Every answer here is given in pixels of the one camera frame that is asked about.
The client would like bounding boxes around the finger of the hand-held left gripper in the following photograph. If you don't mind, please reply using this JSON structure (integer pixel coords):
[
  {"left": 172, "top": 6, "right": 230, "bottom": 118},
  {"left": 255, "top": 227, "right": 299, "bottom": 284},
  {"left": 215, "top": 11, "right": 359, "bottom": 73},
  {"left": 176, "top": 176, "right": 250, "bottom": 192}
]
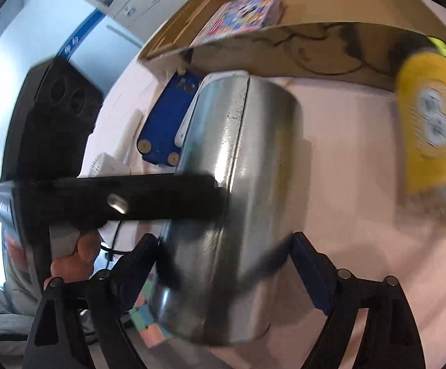
[{"left": 15, "top": 172, "right": 229, "bottom": 236}]

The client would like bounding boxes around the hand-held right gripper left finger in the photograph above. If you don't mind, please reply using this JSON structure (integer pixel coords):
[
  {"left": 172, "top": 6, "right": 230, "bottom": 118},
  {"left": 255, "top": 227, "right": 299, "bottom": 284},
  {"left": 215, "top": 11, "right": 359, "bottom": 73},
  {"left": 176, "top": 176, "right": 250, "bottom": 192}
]
[{"left": 26, "top": 234, "right": 159, "bottom": 369}]

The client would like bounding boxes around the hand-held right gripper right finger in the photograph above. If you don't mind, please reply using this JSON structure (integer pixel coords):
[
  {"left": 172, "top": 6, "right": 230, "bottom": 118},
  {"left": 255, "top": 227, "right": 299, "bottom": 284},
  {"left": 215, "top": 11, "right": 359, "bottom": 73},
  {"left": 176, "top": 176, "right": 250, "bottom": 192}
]
[{"left": 292, "top": 232, "right": 427, "bottom": 369}]

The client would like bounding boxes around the white hair dryer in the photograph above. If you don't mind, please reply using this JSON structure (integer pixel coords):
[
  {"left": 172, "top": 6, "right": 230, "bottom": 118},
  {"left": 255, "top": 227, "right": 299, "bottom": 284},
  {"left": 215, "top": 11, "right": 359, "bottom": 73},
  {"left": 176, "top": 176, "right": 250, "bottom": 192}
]
[{"left": 174, "top": 70, "right": 251, "bottom": 147}]

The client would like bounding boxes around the silver metal can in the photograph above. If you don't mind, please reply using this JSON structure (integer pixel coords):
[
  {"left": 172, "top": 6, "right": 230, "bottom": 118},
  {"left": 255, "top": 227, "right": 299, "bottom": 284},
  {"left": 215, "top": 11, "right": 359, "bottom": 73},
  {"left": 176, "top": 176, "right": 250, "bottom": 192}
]
[{"left": 151, "top": 74, "right": 305, "bottom": 347}]

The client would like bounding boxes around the yellow labelled can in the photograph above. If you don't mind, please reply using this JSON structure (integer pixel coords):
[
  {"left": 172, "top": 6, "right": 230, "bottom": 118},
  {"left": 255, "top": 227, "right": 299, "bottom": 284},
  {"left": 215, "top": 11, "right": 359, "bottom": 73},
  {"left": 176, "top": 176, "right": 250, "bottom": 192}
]
[{"left": 394, "top": 51, "right": 446, "bottom": 201}]

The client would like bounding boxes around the brown cardboard box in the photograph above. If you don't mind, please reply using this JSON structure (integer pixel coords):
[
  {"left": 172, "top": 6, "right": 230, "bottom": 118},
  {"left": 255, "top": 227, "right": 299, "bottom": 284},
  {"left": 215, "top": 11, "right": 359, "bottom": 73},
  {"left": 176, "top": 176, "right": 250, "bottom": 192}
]
[{"left": 137, "top": 0, "right": 446, "bottom": 93}]

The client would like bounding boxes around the person's left forearm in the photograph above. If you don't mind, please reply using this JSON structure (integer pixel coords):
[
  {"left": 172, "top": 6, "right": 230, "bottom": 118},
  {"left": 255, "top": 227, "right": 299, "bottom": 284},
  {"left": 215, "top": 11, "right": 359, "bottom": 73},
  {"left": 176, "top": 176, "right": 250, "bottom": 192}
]
[{"left": 1, "top": 224, "right": 50, "bottom": 309}]

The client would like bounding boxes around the person's left hand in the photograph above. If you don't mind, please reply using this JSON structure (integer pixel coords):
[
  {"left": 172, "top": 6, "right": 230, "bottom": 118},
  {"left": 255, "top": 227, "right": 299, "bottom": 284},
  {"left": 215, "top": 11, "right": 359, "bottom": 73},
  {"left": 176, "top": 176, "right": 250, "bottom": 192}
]
[{"left": 43, "top": 231, "right": 102, "bottom": 290}]

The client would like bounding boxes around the colourful puzzle cube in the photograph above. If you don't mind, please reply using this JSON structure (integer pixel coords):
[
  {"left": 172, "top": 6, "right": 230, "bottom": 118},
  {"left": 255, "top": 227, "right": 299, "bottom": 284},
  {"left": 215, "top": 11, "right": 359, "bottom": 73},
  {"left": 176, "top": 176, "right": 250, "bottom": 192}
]
[{"left": 128, "top": 272, "right": 174, "bottom": 349}]

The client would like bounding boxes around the white power adapter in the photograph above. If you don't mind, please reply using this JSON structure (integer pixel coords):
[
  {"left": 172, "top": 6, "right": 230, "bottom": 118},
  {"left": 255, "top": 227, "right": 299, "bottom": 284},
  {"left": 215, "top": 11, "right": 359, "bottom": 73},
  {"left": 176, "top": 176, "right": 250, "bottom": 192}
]
[{"left": 88, "top": 153, "right": 132, "bottom": 178}]

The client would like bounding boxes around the blue flat device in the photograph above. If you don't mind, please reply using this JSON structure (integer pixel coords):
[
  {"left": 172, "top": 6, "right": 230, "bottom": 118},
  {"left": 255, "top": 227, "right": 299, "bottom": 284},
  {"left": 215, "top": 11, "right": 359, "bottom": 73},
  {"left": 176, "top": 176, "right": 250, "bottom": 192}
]
[{"left": 136, "top": 70, "right": 205, "bottom": 168}]

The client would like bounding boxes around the person's grey jacket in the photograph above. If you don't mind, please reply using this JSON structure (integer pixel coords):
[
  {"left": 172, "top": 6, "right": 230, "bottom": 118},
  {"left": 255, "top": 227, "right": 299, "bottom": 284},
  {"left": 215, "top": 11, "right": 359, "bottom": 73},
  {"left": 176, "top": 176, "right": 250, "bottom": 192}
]
[{"left": 0, "top": 280, "right": 93, "bottom": 369}]

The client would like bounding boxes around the colourful printed box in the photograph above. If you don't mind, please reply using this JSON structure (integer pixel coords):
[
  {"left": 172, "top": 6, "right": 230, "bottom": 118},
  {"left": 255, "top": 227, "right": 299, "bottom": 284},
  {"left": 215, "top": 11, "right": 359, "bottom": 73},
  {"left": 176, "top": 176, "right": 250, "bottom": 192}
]
[{"left": 191, "top": 0, "right": 286, "bottom": 47}]

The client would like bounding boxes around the black cable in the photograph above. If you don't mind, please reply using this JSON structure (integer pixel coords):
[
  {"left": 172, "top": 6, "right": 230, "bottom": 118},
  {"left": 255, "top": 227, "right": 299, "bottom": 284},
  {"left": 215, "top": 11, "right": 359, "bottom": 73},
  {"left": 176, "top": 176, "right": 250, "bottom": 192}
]
[{"left": 99, "top": 219, "right": 132, "bottom": 264}]

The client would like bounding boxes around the blue wall sign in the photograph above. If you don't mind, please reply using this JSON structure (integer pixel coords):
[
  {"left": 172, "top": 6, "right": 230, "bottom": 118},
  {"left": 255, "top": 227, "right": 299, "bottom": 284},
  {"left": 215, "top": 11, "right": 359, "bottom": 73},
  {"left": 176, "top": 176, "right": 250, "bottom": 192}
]
[{"left": 58, "top": 9, "right": 105, "bottom": 61}]

